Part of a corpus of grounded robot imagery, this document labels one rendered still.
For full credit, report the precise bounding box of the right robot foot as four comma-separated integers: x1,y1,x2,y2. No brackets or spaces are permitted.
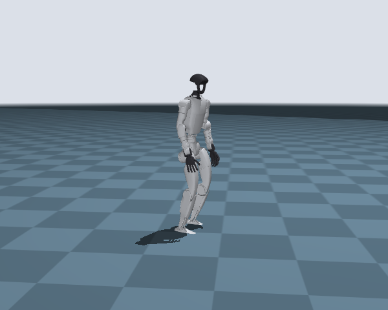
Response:
174,227,196,234

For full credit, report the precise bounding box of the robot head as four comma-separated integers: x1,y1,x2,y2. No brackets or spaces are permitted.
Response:
190,74,208,99

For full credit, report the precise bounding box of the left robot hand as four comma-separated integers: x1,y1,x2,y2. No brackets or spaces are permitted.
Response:
208,144,220,167

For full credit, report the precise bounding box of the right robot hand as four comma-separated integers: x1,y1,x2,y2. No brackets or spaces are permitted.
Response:
183,148,200,172

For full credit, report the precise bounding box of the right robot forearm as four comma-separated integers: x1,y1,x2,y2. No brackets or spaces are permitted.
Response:
177,124,190,155

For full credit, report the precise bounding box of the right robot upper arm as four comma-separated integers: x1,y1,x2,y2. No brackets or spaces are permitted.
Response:
176,99,191,131

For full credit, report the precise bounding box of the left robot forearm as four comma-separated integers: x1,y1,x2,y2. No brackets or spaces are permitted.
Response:
203,127,213,150

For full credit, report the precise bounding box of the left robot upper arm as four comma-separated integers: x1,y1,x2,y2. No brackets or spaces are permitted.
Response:
202,99,211,129

